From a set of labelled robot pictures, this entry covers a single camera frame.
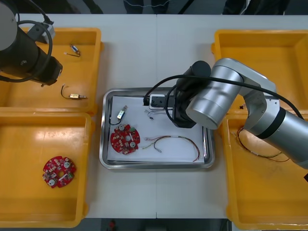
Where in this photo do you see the white cable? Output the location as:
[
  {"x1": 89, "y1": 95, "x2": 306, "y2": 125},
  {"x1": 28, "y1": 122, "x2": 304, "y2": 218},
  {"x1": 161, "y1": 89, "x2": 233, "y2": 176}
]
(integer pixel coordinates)
[{"x1": 240, "y1": 0, "x2": 251, "y2": 13}]

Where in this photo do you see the red green black wire harness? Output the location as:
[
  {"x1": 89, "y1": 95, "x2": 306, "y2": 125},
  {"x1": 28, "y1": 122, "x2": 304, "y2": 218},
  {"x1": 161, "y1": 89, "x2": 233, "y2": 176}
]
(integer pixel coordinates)
[
  {"x1": 143, "y1": 135, "x2": 201, "y2": 162},
  {"x1": 232, "y1": 127, "x2": 291, "y2": 162}
]

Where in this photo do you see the round red circuit board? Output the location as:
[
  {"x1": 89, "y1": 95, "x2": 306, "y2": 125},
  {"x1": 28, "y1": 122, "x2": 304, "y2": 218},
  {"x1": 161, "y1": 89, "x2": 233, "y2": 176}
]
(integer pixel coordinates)
[
  {"x1": 42, "y1": 155, "x2": 77, "y2": 188},
  {"x1": 110, "y1": 124, "x2": 141, "y2": 154}
]

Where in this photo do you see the steel tray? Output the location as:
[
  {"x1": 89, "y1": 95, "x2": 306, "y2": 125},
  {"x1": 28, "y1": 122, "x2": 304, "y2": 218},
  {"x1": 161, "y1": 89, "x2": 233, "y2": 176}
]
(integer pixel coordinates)
[{"x1": 99, "y1": 87, "x2": 215, "y2": 170}]

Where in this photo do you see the brass-coloured solenoid with black cable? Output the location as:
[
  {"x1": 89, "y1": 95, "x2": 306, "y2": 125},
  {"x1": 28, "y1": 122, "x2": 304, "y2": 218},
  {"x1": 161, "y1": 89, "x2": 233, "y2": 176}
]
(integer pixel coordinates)
[{"x1": 61, "y1": 84, "x2": 89, "y2": 101}]

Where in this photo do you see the white paper sheet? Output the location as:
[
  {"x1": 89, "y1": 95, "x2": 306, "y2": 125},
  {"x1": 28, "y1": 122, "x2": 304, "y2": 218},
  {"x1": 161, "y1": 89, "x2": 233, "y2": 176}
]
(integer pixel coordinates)
[{"x1": 106, "y1": 95, "x2": 208, "y2": 164}]

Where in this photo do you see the solenoid with blue label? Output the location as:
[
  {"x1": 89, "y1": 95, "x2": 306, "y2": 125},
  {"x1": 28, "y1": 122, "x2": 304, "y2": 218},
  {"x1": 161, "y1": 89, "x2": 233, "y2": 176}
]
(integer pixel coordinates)
[{"x1": 64, "y1": 44, "x2": 81, "y2": 58}]

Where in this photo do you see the silver solenoid with black cable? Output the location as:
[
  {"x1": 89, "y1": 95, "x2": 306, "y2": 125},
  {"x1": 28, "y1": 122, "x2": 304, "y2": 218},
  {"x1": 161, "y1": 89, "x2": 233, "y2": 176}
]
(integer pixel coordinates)
[{"x1": 108, "y1": 105, "x2": 129, "y2": 126}]

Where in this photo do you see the yellow-orange plastic bin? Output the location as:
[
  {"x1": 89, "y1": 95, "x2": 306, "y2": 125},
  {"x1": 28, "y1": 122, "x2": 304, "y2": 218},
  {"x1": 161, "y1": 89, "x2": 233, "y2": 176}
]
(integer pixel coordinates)
[
  {"x1": 0, "y1": 112, "x2": 96, "y2": 229},
  {"x1": 218, "y1": 113, "x2": 308, "y2": 231},
  {"x1": 210, "y1": 29, "x2": 308, "y2": 118},
  {"x1": 0, "y1": 27, "x2": 104, "y2": 114}
]

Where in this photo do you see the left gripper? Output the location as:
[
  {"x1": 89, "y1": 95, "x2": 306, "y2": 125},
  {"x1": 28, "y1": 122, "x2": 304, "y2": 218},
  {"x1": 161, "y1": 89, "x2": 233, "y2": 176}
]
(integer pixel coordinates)
[{"x1": 36, "y1": 55, "x2": 64, "y2": 86}]

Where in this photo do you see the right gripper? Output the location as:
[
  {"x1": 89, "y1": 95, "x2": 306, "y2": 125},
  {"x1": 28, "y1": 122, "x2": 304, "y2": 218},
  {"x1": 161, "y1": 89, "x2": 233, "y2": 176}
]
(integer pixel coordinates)
[{"x1": 172, "y1": 86, "x2": 197, "y2": 129}]

